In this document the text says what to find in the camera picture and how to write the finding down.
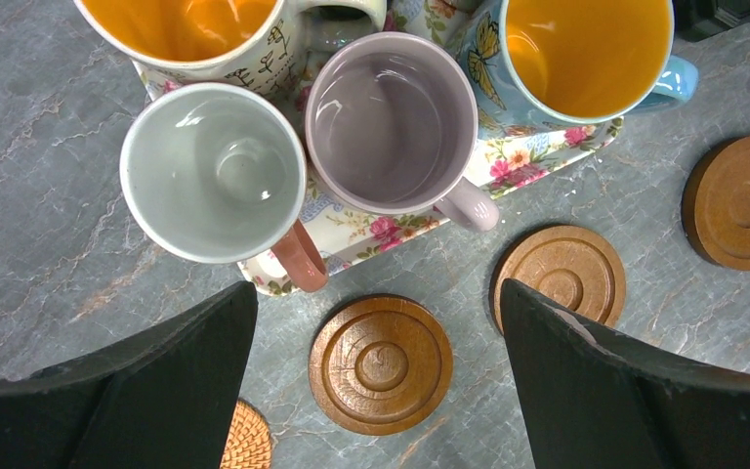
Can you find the woven rattan coaster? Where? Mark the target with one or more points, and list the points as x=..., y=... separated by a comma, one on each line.
x=248, y=445

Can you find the blue mug orange inside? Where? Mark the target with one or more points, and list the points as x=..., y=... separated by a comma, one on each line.
x=541, y=66

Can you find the wooden coaster four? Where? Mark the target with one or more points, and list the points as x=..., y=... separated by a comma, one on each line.
x=716, y=205

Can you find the lilac mug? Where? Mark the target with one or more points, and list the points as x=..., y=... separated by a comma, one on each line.
x=391, y=123

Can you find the wooden coaster one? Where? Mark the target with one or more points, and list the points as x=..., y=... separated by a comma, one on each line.
x=380, y=364

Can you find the salmon mug white inside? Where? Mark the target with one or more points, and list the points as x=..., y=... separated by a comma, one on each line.
x=216, y=174

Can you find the white mug orange inside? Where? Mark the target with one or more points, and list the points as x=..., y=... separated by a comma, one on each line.
x=262, y=46

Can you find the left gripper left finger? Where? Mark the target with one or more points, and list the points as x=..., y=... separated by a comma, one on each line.
x=161, y=398

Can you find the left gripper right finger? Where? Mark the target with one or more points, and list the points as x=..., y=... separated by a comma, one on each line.
x=594, y=397

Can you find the wooden coaster three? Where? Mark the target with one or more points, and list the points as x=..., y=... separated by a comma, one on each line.
x=571, y=265

